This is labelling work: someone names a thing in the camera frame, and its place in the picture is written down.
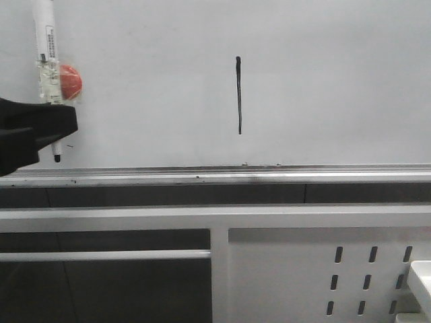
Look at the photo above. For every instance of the white plastic box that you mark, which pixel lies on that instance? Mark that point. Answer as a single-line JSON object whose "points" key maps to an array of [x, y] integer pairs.
{"points": [[421, 286]]}

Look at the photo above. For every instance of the white perforated metal panel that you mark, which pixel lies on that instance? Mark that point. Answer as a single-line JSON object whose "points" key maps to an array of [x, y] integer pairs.
{"points": [[323, 274]]}

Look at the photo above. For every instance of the white whiteboard marker black tip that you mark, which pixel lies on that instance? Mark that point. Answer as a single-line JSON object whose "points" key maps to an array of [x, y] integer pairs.
{"points": [[47, 53]]}

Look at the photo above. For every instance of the large whiteboard with aluminium frame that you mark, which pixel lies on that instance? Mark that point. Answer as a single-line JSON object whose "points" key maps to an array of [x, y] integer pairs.
{"points": [[243, 91]]}

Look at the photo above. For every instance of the red round magnet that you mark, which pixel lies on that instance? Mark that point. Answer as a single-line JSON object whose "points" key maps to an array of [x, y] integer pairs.
{"points": [[71, 84]]}

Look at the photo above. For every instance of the white metal stand frame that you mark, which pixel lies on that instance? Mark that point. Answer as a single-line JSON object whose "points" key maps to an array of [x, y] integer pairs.
{"points": [[148, 264]]}

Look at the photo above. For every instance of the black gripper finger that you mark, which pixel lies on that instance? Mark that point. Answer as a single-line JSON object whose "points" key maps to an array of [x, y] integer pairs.
{"points": [[18, 149], [47, 123]]}

